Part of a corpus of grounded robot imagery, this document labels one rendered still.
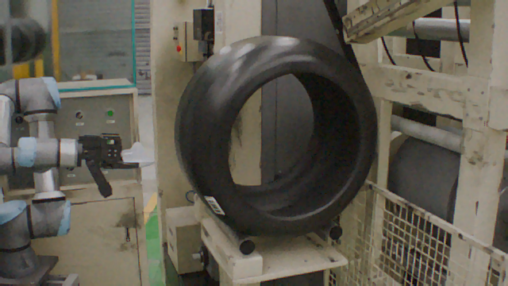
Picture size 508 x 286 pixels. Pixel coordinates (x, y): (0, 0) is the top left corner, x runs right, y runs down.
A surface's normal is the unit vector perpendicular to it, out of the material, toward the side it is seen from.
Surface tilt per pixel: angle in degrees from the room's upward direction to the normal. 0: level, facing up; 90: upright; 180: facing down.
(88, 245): 90
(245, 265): 90
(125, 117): 90
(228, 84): 60
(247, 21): 90
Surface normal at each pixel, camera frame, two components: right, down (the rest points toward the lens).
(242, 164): 0.35, 0.22
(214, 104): -0.36, -0.15
